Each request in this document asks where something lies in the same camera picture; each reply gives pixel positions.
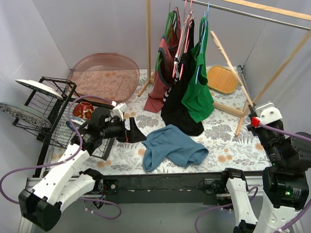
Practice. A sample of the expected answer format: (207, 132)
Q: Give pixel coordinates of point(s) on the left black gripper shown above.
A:
(127, 132)

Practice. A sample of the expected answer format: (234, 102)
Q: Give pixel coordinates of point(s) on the woven bamboo tray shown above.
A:
(221, 79)

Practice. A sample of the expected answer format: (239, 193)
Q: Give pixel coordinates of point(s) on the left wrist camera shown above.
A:
(119, 109)

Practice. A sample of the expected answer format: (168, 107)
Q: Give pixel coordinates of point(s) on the black tank top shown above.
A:
(173, 111)

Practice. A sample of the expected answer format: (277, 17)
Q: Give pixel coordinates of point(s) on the pink plastic basin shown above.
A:
(107, 75)

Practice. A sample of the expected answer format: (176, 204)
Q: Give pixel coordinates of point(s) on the green tank top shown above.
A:
(197, 98)

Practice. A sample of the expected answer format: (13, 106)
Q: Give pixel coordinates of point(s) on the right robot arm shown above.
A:
(285, 186)

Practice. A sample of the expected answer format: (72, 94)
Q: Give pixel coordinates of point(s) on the pink hanger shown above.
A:
(184, 40)

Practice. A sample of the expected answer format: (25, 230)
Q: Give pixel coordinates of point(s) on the black wire dish rack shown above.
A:
(58, 136)

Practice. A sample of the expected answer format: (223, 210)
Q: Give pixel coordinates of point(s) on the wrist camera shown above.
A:
(265, 113)
(119, 109)

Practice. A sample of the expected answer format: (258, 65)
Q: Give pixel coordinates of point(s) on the blue hanger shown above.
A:
(202, 40)

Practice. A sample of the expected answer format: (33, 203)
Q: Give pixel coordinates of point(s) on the red tank top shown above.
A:
(163, 81)

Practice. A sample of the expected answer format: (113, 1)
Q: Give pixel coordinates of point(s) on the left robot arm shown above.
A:
(44, 203)

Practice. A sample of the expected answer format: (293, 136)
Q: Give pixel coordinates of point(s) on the floral tablecloth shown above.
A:
(225, 149)

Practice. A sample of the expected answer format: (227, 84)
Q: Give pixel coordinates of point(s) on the blue patterned plate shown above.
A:
(26, 114)

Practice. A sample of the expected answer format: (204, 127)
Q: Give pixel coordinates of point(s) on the red floral bowl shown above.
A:
(83, 110)

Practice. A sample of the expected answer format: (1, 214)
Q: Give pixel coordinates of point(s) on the wooden hanger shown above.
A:
(223, 52)

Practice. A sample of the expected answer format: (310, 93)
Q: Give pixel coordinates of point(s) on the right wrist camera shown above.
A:
(265, 113)

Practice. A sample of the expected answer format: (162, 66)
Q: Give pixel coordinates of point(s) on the green hanger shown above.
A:
(170, 38)

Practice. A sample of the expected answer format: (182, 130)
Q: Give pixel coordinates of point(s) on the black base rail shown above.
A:
(165, 188)

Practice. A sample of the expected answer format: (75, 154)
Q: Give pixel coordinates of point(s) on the blue tank top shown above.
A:
(171, 143)

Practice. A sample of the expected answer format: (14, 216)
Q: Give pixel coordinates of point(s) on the white plate upper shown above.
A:
(40, 87)

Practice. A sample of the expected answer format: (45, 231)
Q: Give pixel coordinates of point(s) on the blue white bowl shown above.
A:
(77, 122)

